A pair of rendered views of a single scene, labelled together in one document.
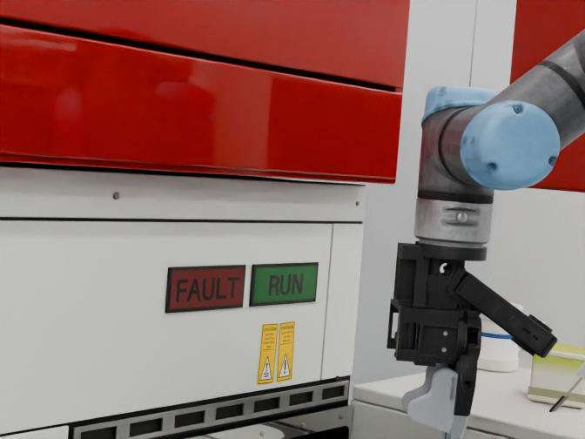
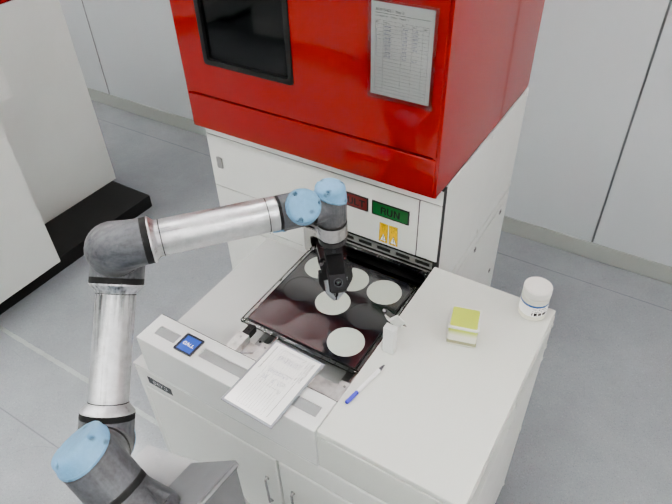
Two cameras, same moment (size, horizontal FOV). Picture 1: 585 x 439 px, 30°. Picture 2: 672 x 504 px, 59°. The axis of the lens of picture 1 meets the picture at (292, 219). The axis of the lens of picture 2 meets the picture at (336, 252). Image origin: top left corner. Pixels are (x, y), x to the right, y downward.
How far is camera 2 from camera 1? 184 cm
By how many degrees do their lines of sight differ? 83
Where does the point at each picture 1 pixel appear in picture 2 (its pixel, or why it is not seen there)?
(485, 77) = not seen: outside the picture
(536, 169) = not seen: hidden behind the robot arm
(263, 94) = (344, 144)
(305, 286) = (401, 218)
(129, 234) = (316, 171)
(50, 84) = (261, 125)
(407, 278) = not seen: hidden behind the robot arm
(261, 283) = (376, 207)
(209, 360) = (354, 222)
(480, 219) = (321, 233)
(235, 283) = (362, 203)
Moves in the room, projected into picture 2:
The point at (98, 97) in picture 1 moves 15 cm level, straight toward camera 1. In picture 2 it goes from (277, 132) to (223, 142)
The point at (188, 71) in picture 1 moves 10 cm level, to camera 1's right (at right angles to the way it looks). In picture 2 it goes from (308, 130) to (313, 149)
